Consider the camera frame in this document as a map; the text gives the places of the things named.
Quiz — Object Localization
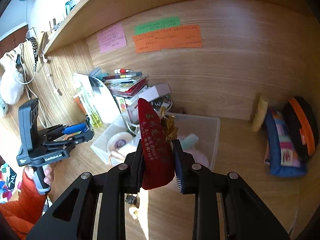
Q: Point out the red embroidered charm pouch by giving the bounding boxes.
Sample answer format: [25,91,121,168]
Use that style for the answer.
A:
[138,98,178,190]

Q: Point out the pink round portable fan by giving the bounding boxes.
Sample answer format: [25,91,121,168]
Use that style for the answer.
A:
[177,133,209,167]

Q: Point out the white drawstring cloth bag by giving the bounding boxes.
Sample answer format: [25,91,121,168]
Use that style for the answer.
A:
[109,145,137,166]

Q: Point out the person's left hand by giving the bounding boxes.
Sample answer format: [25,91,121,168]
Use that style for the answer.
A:
[24,165,54,185]

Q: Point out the white tape roll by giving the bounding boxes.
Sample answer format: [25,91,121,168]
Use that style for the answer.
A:
[107,132,133,152]

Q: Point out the orange jacket sleeve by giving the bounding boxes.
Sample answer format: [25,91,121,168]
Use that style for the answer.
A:
[1,173,47,239]

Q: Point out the stack of books and cards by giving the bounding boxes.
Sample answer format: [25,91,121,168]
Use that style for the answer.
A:
[89,67,148,112]

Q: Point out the blue patchwork pencil pouch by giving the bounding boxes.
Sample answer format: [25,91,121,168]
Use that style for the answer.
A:
[264,110,308,178]

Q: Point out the white small cardboard box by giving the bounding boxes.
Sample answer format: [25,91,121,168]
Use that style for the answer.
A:
[138,83,171,102]

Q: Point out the bowl of small trinkets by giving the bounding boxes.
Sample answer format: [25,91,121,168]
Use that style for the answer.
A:
[150,95,173,112]

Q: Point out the clear plastic storage bin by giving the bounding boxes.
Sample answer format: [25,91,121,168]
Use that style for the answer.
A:
[91,114,220,170]

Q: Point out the pink sticky note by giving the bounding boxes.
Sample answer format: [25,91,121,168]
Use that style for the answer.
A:
[97,23,127,54]

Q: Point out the yellow cream tube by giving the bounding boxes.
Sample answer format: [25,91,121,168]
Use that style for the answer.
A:
[252,95,269,132]

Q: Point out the black orange round case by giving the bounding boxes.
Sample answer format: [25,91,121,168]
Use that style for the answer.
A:
[282,96,319,163]

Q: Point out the green sticky note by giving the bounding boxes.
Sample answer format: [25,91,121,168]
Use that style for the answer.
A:
[134,17,181,35]

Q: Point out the orange sticky note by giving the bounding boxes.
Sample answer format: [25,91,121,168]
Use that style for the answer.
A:
[132,24,203,54]

